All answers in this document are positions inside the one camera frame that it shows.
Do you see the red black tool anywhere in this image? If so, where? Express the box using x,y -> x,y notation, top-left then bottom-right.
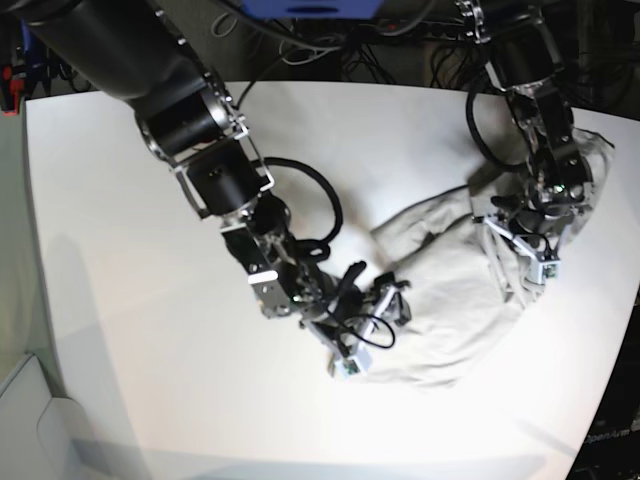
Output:
1,64 -> 25,116

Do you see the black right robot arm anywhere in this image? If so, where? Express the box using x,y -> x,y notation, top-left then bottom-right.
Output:
1,1 -> 370,344

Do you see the blue box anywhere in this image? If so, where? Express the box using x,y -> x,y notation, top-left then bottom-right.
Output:
241,0 -> 383,19

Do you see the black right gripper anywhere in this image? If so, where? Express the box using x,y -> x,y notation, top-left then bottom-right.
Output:
248,260 -> 367,340

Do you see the beige t-shirt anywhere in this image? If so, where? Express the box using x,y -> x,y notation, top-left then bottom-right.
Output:
349,124 -> 616,389

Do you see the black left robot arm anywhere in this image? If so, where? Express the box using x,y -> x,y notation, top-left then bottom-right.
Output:
456,1 -> 594,241

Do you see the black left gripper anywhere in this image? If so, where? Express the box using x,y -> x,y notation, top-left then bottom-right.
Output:
492,182 -> 593,250

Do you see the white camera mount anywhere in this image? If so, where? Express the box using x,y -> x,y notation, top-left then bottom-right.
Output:
472,214 -> 565,286

